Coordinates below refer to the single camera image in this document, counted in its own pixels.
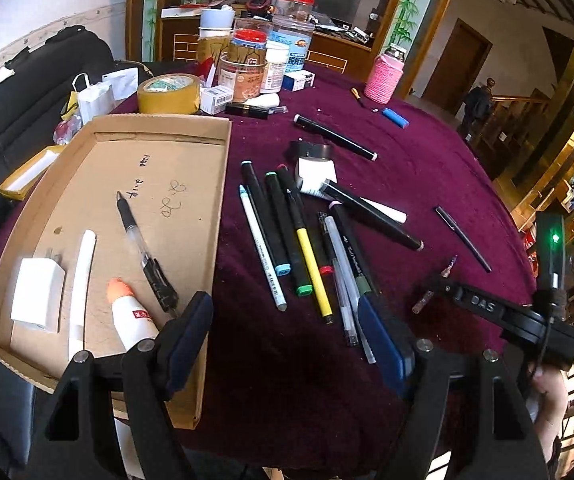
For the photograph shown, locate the black lipstick tube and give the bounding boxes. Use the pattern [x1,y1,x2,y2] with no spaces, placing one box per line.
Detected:
[224,101,270,121]

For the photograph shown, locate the blue lighter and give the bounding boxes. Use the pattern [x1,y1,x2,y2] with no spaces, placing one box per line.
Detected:
[381,108,411,128]

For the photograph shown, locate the white paper bag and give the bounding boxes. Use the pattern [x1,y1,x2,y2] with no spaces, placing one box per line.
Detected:
[72,72,115,123]

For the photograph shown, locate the clear black ballpoint pen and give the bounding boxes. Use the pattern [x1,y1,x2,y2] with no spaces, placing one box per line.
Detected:
[116,190,180,318]

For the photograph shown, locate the thin black pen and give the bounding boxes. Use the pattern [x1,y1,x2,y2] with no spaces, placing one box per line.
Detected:
[434,205,492,273]

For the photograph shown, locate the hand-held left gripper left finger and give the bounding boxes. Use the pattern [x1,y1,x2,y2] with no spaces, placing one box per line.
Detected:
[27,290,215,480]

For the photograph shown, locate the brown printed box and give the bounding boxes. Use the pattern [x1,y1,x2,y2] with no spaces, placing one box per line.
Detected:
[197,35,235,78]

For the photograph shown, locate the white pill bottle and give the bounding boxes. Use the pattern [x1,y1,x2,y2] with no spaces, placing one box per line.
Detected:
[259,41,291,95]

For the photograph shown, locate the cardboard tray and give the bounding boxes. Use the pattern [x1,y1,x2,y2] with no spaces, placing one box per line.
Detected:
[0,114,233,431]

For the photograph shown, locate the black tape roll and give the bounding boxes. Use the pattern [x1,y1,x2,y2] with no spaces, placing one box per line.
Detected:
[289,140,334,162]

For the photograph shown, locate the frosted white gel pen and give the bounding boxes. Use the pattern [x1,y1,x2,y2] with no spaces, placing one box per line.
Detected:
[323,216,377,365]

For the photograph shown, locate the blue label plastic jar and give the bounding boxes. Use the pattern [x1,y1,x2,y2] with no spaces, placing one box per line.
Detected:
[269,15,315,73]

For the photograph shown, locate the black marker red cap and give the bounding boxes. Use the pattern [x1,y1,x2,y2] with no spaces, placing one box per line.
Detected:
[275,165,335,275]

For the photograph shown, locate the black marker green cap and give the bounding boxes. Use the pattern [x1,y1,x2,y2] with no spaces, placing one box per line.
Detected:
[265,171,314,297]

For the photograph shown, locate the white power adapter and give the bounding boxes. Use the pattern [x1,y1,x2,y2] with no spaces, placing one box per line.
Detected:
[10,257,65,333]

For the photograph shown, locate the red snack packet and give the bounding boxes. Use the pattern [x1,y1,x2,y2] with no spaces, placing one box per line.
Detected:
[53,115,83,146]

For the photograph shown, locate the light blue cup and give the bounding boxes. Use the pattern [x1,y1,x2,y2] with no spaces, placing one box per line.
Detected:
[199,7,235,31]

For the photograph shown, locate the tall red lid jar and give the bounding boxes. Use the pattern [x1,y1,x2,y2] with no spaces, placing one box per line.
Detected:
[272,0,315,23]

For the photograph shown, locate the thin white pen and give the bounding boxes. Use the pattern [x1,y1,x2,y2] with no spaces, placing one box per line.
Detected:
[238,185,288,312]

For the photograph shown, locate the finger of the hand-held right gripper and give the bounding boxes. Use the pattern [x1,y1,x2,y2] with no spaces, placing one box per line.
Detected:
[429,272,511,324]

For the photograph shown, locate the black leather chair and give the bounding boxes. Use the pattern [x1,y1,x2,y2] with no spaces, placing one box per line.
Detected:
[0,25,118,201]

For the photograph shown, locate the tan packing tape roll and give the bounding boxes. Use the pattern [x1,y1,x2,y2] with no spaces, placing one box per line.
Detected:
[137,73,202,116]

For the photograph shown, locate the brown door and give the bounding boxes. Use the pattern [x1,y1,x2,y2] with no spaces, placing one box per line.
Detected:
[439,19,492,116]

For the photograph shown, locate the small white barcode box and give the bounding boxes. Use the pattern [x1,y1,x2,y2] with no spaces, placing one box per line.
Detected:
[200,85,233,115]

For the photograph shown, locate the yellow box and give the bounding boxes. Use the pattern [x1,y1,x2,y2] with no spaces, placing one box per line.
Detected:
[0,145,68,202]

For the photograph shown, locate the small red lid jar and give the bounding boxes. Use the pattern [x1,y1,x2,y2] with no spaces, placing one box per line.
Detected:
[231,29,268,61]

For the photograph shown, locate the large black marker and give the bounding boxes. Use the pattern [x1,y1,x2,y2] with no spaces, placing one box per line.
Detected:
[318,180,424,252]
[293,114,379,162]

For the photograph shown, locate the yellow black pen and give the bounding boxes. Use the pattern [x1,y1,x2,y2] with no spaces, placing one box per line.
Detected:
[284,187,336,325]

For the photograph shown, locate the white stick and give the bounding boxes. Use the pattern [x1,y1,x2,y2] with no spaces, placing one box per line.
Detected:
[67,230,97,361]

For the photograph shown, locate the black marker blue cap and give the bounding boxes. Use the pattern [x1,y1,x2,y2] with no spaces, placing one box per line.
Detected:
[240,160,292,277]

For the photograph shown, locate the wooden cabinet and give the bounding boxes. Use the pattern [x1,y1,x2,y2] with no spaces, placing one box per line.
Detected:
[127,0,462,96]

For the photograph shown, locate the wooden stair railing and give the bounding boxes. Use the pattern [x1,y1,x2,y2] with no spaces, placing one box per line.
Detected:
[472,87,552,171]

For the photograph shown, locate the clear gel pen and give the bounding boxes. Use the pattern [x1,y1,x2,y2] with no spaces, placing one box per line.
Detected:
[317,211,359,347]

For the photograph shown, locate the orange tip glue bottle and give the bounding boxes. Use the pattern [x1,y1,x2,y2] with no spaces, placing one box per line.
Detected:
[106,277,160,353]

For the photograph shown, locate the white charger cube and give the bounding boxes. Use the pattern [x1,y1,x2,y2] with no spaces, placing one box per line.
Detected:
[294,157,339,196]

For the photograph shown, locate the white blue small box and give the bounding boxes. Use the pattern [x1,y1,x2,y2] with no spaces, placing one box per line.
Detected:
[282,70,316,93]

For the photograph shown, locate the white packet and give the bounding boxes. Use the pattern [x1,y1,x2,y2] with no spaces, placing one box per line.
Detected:
[102,67,140,101]

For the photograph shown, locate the orange label clear jar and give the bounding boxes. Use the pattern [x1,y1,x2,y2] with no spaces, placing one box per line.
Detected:
[218,52,268,103]

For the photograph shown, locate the olive green black pen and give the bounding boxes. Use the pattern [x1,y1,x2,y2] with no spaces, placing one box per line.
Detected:
[328,201,383,301]

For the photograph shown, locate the maroon tablecloth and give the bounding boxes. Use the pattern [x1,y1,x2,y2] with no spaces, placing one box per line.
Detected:
[0,62,538,466]

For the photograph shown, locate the person's right hand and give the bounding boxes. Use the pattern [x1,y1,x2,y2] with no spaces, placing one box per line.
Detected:
[529,366,570,461]

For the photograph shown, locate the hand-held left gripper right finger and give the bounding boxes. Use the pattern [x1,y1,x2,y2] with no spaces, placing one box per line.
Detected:
[357,294,552,480]

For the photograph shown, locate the pink knitted bottle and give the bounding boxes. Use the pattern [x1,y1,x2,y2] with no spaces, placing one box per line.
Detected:
[364,45,408,104]

